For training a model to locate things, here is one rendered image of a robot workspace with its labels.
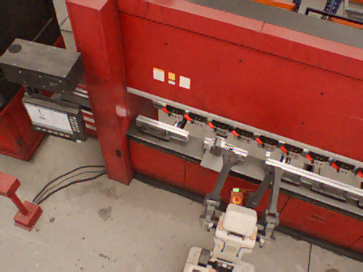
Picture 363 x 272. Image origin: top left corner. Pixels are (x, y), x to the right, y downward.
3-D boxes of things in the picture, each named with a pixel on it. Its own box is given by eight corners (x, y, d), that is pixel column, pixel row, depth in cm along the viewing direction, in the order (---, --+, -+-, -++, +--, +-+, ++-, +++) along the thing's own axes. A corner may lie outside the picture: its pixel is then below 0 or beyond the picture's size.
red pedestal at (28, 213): (13, 224, 384) (-19, 188, 316) (27, 204, 397) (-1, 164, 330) (30, 231, 380) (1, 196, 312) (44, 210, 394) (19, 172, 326)
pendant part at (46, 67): (32, 134, 316) (-5, 61, 247) (45, 112, 330) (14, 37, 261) (87, 149, 310) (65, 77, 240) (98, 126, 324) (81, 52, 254)
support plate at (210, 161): (199, 165, 317) (199, 164, 316) (210, 142, 331) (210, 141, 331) (219, 172, 314) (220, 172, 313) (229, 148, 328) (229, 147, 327)
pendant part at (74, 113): (34, 129, 303) (20, 100, 273) (40, 117, 309) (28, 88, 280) (85, 142, 297) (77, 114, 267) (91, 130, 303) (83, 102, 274)
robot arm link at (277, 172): (274, 161, 271) (287, 164, 272) (266, 164, 284) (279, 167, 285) (265, 223, 259) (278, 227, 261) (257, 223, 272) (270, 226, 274)
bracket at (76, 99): (43, 113, 325) (41, 108, 319) (58, 94, 338) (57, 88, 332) (83, 128, 317) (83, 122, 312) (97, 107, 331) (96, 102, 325)
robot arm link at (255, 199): (269, 167, 277) (282, 171, 278) (267, 163, 281) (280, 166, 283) (246, 206, 301) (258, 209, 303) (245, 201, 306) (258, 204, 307)
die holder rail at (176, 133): (136, 125, 353) (135, 119, 346) (138, 121, 357) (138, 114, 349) (186, 142, 344) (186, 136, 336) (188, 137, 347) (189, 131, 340)
